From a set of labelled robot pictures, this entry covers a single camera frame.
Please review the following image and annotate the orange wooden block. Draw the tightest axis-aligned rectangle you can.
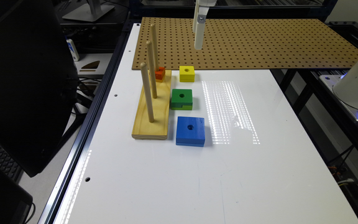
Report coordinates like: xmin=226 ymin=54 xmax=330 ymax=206
xmin=155 ymin=67 xmax=165 ymax=82

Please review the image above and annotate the black monitor back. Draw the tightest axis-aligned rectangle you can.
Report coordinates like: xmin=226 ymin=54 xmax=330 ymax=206
xmin=0 ymin=0 xmax=78 ymax=177

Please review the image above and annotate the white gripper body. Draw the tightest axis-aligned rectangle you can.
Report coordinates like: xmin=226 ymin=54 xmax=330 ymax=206
xmin=196 ymin=0 xmax=217 ymax=7

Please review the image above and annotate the white blue small device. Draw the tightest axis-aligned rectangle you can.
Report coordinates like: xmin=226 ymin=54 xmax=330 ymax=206
xmin=67 ymin=39 xmax=80 ymax=62

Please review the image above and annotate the far wooden peg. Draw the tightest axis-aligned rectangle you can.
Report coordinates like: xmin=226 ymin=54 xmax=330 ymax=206
xmin=150 ymin=24 xmax=159 ymax=72

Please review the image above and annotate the brown pegboard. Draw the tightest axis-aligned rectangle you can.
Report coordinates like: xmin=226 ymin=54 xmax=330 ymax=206
xmin=132 ymin=17 xmax=358 ymax=70

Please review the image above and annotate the wooden peg base board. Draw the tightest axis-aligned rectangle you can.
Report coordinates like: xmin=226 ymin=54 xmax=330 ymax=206
xmin=132 ymin=70 xmax=172 ymax=140

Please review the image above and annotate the silver monitor stand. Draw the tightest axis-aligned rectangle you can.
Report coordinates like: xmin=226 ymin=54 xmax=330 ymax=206
xmin=62 ymin=0 xmax=114 ymax=22

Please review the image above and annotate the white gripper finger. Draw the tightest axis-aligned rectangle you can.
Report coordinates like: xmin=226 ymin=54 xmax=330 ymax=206
xmin=192 ymin=0 xmax=199 ymax=33
xmin=195 ymin=6 xmax=209 ymax=50

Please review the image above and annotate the blue wooden block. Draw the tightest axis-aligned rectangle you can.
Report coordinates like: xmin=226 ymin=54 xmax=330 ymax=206
xmin=176 ymin=116 xmax=205 ymax=147

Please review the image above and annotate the black keyboard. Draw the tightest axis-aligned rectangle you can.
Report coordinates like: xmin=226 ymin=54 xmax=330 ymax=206
xmin=0 ymin=146 xmax=23 ymax=183

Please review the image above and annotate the wooden peg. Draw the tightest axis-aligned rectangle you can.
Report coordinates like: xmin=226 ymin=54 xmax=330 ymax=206
xmin=150 ymin=24 xmax=159 ymax=72
xmin=146 ymin=40 xmax=157 ymax=99
xmin=140 ymin=62 xmax=154 ymax=123

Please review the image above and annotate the black laptop corner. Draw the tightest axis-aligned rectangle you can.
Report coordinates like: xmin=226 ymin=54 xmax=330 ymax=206
xmin=0 ymin=170 xmax=32 ymax=224

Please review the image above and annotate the green wooden block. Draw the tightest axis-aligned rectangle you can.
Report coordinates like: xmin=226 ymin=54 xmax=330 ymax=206
xmin=170 ymin=89 xmax=193 ymax=110

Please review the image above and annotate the yellow wooden block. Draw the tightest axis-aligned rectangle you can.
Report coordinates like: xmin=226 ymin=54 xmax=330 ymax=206
xmin=180 ymin=66 xmax=195 ymax=82

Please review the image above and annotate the middle wooden peg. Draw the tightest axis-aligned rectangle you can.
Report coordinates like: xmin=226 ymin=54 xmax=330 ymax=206
xmin=146 ymin=40 xmax=157 ymax=99

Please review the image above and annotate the near wooden peg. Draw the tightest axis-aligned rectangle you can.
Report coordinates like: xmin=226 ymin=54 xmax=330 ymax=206
xmin=140 ymin=62 xmax=154 ymax=123

